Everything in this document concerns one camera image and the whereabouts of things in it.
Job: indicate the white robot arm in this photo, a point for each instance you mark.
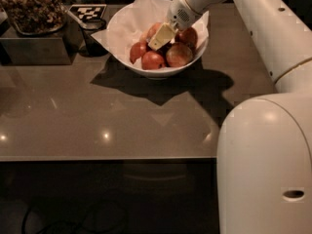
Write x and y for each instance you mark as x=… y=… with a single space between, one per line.
x=264 y=151

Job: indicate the white paper liner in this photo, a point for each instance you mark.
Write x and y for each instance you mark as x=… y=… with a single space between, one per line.
x=127 y=25

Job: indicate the red apple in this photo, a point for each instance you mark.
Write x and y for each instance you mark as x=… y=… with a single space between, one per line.
x=148 y=33
x=188 y=37
x=178 y=55
x=152 y=60
x=138 y=50

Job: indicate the glass jar of snacks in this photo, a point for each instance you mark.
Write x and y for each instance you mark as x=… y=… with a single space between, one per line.
x=34 y=17

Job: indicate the dark metal box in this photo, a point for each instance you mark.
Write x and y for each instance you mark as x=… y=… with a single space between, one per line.
x=58 y=48

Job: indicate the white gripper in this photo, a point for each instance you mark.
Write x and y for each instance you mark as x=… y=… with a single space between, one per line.
x=179 y=15

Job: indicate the white ceramic bowl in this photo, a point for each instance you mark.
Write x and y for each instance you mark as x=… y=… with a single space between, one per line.
x=203 y=37

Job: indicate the black cup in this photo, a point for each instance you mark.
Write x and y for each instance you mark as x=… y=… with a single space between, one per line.
x=93 y=46

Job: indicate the black white marker card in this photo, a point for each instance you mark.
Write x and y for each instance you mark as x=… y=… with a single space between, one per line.
x=85 y=12

